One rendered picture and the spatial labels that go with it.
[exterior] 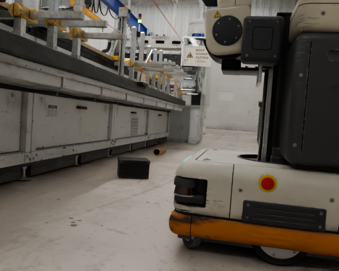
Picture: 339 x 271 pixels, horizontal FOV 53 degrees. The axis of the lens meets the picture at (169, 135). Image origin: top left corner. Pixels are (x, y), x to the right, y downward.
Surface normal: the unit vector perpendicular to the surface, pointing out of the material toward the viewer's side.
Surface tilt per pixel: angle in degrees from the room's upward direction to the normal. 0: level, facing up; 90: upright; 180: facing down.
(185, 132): 90
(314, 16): 90
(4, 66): 90
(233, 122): 90
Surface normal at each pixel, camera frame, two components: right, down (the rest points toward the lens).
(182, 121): -0.20, 0.04
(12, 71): 0.98, 0.08
